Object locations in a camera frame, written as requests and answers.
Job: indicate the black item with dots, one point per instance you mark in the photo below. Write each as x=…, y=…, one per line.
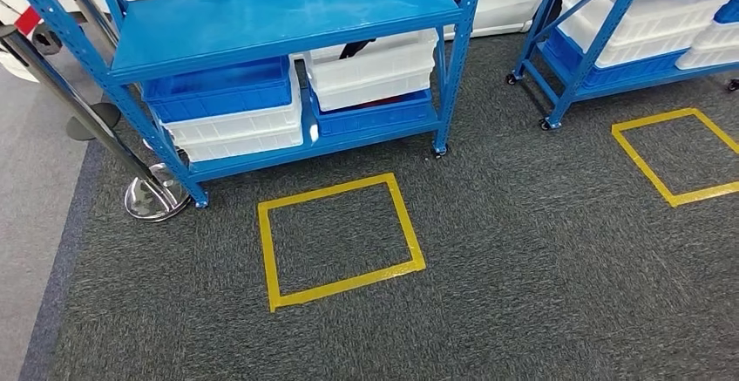
x=355, y=49

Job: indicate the yellow floor tape square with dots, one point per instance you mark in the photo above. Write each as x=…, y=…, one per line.
x=346, y=286

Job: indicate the blue steel shelf rack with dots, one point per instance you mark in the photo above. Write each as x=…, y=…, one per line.
x=277, y=14
x=583, y=61

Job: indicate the chrome stanchion post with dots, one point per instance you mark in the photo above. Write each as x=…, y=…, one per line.
x=156, y=196

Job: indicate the white plastic bin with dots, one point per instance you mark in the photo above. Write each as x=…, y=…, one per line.
x=713, y=46
x=664, y=3
x=242, y=133
x=375, y=78
x=635, y=52

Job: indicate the dark stanchion post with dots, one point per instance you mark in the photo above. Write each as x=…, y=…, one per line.
x=92, y=124

